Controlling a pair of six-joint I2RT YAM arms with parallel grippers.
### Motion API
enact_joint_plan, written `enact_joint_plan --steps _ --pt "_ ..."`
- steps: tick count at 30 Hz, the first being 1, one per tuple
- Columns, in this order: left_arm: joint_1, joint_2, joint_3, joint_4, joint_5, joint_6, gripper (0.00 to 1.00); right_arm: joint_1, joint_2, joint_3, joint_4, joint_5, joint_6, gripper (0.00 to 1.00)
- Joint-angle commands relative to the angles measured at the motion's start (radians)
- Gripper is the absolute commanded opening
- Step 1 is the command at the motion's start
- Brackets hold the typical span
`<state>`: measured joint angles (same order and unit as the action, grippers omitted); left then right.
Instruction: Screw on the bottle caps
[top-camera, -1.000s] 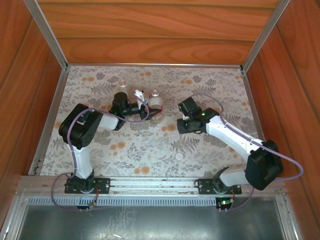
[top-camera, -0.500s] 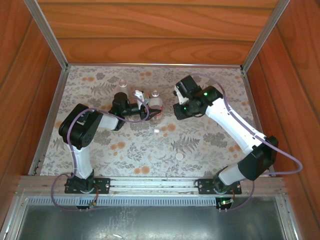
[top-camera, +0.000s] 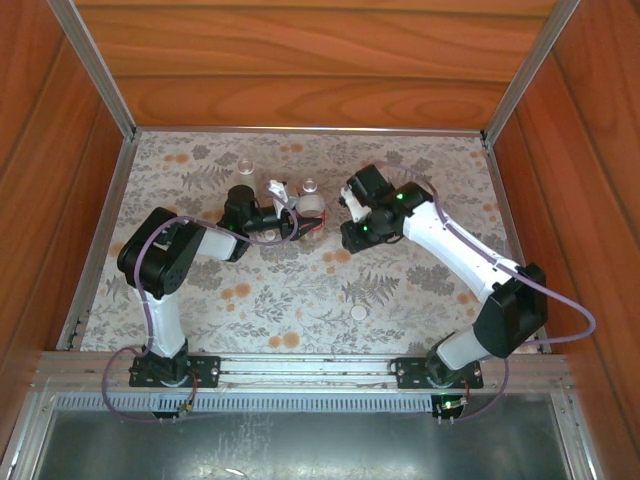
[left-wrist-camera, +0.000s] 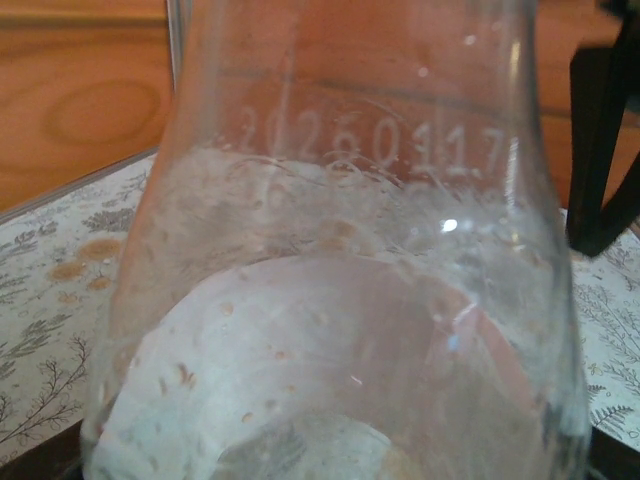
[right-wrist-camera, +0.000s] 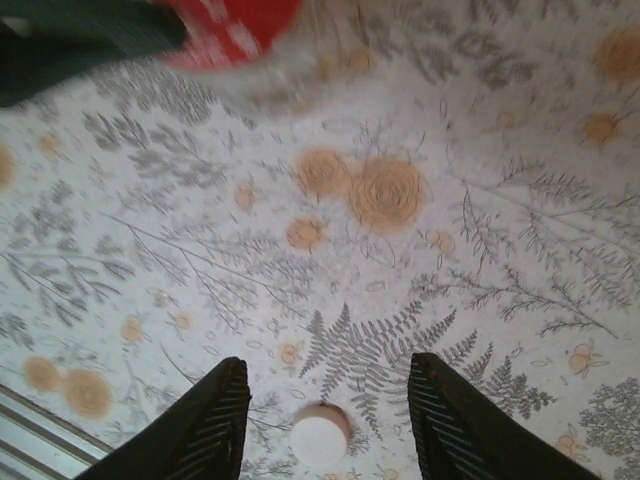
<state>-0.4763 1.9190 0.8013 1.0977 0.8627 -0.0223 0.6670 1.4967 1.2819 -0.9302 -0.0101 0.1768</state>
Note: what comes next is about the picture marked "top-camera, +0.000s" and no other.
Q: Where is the clear bottle with red label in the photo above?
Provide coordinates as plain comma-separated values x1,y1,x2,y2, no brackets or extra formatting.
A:
294,178,330,241

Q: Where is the clear ribbed plastic jar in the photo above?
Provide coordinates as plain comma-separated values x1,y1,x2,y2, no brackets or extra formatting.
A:
234,158,259,194

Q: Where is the floral patterned tablecloth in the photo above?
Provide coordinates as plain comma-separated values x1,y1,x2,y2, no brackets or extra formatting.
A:
63,130,547,356

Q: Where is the grey metal sheet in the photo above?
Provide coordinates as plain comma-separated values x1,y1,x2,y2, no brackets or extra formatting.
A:
29,407,576,480

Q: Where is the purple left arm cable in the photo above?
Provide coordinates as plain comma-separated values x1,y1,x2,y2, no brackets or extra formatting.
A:
101,182,301,426

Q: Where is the thin aluminium edge rail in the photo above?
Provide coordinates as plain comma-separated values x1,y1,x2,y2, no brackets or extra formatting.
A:
133,125,486,138

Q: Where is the aluminium table side rail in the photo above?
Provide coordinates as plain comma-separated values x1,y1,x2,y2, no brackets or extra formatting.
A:
482,139,553,354
56,135,137,351

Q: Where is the wide grooved aluminium rail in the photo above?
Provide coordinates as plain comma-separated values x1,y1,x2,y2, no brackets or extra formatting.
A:
31,349,572,394

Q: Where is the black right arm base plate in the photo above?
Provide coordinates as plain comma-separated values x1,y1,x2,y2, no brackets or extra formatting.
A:
394,355,485,391

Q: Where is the grey slotted cable duct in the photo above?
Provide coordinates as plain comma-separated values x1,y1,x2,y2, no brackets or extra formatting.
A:
48,392,557,415

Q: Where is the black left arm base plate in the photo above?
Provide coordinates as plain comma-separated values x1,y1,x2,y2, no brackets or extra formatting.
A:
128,353,222,389

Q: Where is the aluminium frame post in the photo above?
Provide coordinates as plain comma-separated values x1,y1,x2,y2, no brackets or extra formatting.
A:
48,0,138,142
481,0,584,147

